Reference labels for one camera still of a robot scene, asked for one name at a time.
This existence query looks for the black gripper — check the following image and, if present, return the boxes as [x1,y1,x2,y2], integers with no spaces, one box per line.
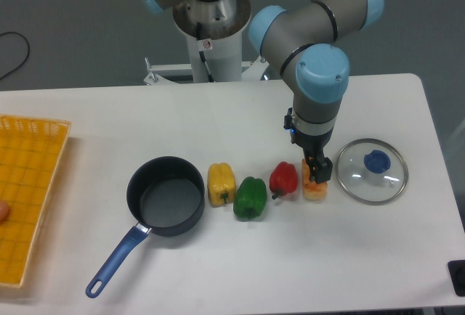
[290,128,333,183]

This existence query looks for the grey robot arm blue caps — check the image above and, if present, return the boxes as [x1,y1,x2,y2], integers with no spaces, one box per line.
[143,0,384,184]

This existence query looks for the fingertip at left edge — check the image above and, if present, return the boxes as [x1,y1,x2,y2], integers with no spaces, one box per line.
[0,200,10,222]

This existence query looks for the red bell pepper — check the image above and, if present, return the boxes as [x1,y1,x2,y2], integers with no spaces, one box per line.
[269,162,298,200]

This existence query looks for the glass lid blue knob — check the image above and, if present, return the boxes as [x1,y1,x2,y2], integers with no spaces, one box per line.
[335,138,409,205]

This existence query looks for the green bell pepper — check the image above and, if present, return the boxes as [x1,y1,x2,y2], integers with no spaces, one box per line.
[233,176,267,220]

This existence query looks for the yellow bell pepper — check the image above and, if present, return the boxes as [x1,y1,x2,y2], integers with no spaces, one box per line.
[207,163,236,208]

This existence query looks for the black table corner device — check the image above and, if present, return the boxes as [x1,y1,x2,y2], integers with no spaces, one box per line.
[448,260,465,297]

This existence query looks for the yellow woven basket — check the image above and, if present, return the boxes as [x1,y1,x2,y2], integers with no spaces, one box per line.
[1,115,71,288]

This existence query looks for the dark saucepan blue handle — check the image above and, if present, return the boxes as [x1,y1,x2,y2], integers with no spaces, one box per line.
[85,156,205,298]

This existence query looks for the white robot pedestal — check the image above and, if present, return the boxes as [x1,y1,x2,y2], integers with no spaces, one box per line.
[144,0,269,86]

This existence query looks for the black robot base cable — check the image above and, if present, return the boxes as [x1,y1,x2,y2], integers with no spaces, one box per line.
[195,21,215,83]

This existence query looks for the black cable on floor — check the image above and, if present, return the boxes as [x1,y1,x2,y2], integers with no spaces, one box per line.
[0,31,31,81]

